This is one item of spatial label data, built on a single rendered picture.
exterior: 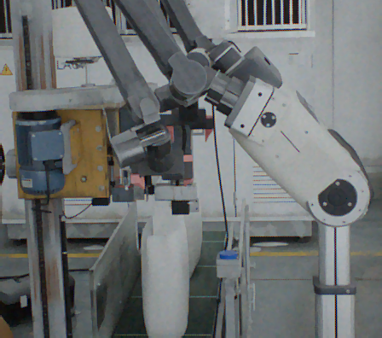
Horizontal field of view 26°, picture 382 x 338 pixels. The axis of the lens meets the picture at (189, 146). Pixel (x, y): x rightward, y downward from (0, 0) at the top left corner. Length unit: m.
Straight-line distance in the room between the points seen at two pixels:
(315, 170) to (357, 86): 4.85
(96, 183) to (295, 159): 1.07
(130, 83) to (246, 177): 3.87
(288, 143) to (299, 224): 3.78
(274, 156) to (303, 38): 3.55
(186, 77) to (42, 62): 1.20
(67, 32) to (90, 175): 0.54
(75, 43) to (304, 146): 0.94
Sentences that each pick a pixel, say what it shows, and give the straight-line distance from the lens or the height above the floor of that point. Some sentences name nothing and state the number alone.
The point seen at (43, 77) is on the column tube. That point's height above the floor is 1.45.
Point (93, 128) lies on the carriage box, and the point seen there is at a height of 1.27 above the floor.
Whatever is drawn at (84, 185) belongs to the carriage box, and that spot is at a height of 1.07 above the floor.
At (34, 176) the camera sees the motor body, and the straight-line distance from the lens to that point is 2.69.
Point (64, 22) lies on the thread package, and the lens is 2.61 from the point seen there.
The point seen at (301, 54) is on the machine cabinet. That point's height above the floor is 1.31.
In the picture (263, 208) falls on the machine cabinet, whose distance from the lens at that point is 5.64.
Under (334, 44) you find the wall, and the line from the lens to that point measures 6.79.
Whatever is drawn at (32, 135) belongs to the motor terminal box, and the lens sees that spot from 2.59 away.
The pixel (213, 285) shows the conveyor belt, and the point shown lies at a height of 0.38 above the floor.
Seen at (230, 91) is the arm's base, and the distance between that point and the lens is 1.77.
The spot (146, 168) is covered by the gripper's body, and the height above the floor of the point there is 1.33.
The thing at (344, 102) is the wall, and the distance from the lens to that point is 6.84.
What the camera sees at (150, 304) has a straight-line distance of 3.21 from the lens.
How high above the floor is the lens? 1.70
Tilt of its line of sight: 10 degrees down
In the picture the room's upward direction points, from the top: 2 degrees counter-clockwise
